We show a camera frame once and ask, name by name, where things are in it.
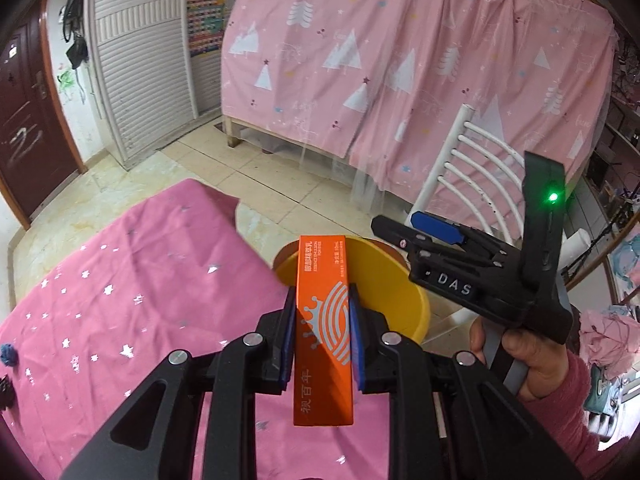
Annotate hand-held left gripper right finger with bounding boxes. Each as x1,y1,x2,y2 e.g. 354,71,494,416
346,284,583,480

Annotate white metal chair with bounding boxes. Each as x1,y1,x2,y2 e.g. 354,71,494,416
405,103,593,331

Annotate orange cardboard box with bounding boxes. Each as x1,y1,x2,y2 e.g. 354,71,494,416
291,234,356,428

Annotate wooden bed frame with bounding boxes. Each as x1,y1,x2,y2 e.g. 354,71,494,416
222,112,351,161

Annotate colourful chart poster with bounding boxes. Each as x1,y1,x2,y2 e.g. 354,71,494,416
186,0,226,56

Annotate pink crumpled cloth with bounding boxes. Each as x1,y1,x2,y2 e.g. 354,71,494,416
577,307,640,366

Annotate dark brown door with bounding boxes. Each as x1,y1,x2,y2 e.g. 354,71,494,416
0,0,86,231

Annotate black hanging bags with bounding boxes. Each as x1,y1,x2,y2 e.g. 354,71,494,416
59,0,90,71

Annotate pink printed bed curtain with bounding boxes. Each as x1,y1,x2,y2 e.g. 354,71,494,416
220,0,618,206

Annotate person's right hand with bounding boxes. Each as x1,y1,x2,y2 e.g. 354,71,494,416
469,307,581,402

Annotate white louvered wardrobe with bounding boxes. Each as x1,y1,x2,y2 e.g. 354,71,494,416
82,0,228,171

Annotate yellow plastic bowl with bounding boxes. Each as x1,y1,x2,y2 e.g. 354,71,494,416
272,237,432,346

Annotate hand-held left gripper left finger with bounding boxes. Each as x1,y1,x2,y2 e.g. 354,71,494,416
60,285,298,480

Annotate pink star tablecloth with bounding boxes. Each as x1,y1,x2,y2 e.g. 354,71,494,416
0,178,436,480

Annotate person's right forearm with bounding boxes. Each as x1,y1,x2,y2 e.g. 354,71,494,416
527,350,616,480

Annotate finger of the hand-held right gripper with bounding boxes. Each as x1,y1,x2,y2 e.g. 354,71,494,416
371,215,506,267
411,211,523,252

